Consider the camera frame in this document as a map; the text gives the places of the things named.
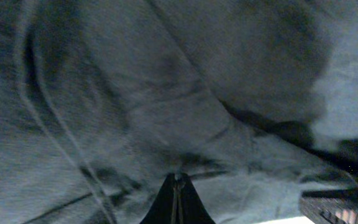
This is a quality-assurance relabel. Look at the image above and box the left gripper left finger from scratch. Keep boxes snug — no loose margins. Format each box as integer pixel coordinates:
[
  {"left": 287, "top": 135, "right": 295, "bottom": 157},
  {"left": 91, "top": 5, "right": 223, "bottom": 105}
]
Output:
[{"left": 139, "top": 174, "right": 176, "bottom": 224}]

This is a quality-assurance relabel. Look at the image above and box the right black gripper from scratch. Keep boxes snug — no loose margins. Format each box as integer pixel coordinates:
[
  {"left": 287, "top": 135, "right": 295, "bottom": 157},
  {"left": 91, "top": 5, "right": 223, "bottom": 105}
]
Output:
[{"left": 299, "top": 188, "right": 358, "bottom": 224}]

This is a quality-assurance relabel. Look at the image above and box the dark green t-shirt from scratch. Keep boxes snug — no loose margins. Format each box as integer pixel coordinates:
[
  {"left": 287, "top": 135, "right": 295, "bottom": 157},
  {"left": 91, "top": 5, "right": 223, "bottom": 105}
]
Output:
[{"left": 0, "top": 1, "right": 358, "bottom": 223}]

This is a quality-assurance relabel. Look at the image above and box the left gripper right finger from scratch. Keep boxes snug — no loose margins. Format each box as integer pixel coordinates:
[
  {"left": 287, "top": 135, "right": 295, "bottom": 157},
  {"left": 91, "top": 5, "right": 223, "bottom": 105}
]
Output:
[{"left": 176, "top": 173, "right": 215, "bottom": 224}]

